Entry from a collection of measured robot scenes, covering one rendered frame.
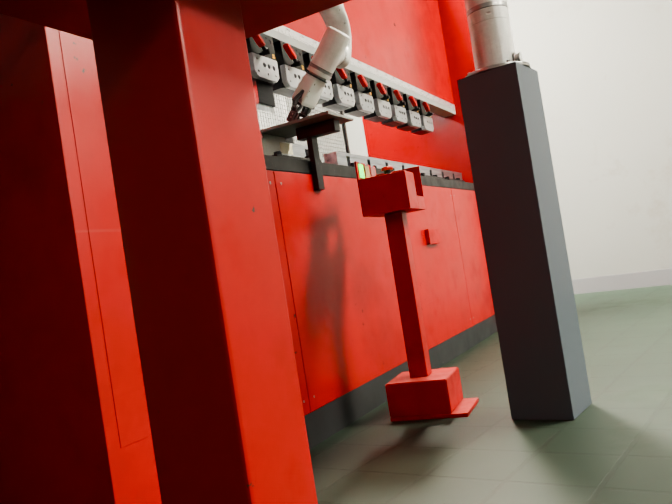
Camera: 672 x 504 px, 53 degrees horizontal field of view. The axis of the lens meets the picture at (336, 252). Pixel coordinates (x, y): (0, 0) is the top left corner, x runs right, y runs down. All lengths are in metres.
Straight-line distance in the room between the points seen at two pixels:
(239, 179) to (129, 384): 1.00
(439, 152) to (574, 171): 1.65
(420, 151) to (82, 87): 3.23
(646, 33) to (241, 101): 5.37
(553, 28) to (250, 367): 5.62
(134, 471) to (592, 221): 4.74
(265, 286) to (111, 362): 0.96
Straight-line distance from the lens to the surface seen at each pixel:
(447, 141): 4.33
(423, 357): 2.20
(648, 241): 5.56
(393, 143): 4.46
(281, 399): 0.37
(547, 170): 2.04
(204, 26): 0.37
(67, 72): 1.37
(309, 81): 2.24
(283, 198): 2.03
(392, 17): 3.64
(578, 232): 5.68
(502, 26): 2.08
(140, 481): 1.36
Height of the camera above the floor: 0.52
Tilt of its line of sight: 1 degrees up
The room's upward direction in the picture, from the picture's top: 9 degrees counter-clockwise
